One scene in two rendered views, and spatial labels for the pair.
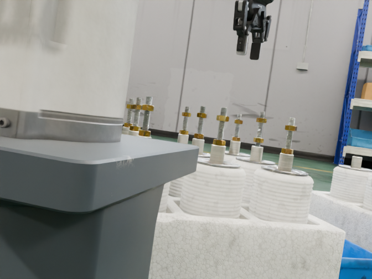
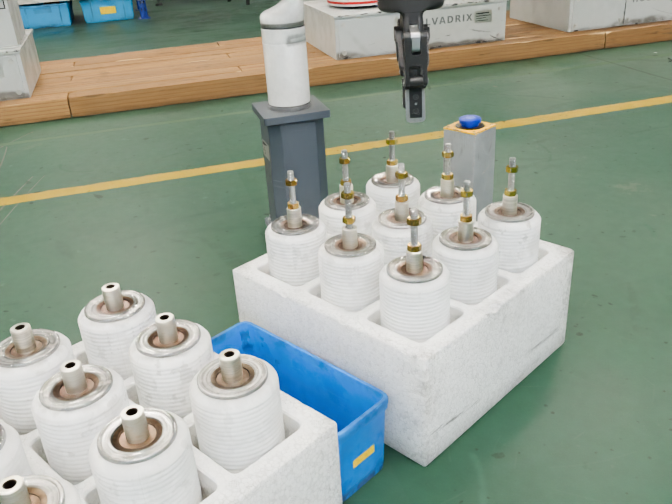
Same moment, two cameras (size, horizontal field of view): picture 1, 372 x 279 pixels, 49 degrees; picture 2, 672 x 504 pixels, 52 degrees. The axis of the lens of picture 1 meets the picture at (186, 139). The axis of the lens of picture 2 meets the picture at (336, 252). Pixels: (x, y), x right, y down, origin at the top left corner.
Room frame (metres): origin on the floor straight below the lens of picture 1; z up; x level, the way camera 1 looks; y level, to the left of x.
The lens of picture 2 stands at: (1.56, -0.61, 0.70)
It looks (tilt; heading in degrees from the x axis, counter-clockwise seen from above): 27 degrees down; 150
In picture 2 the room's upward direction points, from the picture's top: 4 degrees counter-clockwise
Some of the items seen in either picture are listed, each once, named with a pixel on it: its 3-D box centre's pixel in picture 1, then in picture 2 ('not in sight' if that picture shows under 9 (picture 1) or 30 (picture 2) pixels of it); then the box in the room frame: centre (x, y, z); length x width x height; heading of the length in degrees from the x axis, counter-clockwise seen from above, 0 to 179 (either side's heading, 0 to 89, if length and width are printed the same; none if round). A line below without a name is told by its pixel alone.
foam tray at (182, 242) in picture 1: (184, 240); (403, 307); (0.76, -0.02, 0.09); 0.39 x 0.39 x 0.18; 14
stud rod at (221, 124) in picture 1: (220, 131); (345, 172); (0.64, -0.05, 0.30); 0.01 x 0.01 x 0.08
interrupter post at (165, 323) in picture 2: not in sight; (166, 329); (0.86, -0.44, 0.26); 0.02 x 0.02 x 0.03
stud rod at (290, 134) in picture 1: (289, 140); (292, 194); (0.67, -0.17, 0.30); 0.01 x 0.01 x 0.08
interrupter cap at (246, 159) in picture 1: (255, 161); (350, 245); (0.79, -0.14, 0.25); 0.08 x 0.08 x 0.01
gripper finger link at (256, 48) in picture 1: (255, 51); (415, 105); (0.93, -0.13, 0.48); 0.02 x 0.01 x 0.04; 57
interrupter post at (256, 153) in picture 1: (256, 154); (349, 237); (0.79, -0.14, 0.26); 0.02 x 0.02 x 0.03
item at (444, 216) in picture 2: not in sight; (446, 244); (0.73, 0.09, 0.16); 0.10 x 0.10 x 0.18
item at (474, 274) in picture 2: not in sight; (463, 293); (0.87, 0.01, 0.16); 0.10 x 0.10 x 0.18
